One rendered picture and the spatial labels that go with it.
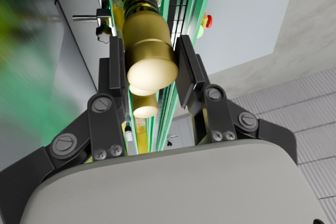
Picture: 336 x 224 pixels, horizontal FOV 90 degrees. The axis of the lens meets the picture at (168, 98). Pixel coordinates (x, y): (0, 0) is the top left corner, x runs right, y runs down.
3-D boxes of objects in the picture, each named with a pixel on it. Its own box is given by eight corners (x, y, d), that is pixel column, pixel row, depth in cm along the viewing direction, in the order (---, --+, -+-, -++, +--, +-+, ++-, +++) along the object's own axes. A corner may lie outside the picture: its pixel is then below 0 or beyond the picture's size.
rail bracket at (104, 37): (73, -15, 33) (64, 28, 26) (110, -14, 34) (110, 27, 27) (80, 5, 36) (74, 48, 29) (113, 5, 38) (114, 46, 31)
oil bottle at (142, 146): (137, 134, 106) (141, 183, 92) (145, 133, 108) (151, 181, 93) (137, 137, 111) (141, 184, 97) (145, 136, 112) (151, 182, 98)
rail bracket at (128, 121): (112, 102, 71) (113, 132, 64) (129, 100, 72) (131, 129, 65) (114, 106, 74) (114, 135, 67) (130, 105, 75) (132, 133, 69)
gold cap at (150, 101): (156, 89, 26) (161, 115, 24) (134, 94, 26) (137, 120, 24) (151, 75, 23) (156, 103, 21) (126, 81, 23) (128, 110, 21)
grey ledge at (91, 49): (62, -26, 38) (54, 1, 33) (102, -25, 40) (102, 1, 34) (119, 129, 118) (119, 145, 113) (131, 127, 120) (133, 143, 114)
